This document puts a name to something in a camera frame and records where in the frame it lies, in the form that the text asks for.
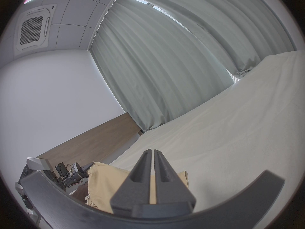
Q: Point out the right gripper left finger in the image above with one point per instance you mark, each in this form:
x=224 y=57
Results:
x=139 y=175

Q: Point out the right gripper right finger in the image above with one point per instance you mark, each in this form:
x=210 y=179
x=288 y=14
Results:
x=168 y=178

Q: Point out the tan shorts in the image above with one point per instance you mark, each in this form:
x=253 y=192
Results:
x=104 y=182

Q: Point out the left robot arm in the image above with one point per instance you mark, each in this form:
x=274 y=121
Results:
x=64 y=175

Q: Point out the bed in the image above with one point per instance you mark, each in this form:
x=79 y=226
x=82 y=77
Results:
x=214 y=139

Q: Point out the brown garment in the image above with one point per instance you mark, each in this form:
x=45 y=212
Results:
x=81 y=192

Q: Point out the pale green curtain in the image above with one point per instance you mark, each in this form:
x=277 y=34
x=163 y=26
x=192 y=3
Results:
x=147 y=75
x=228 y=20

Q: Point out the ceiling air conditioner vent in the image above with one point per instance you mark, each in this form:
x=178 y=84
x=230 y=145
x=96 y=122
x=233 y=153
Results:
x=32 y=30

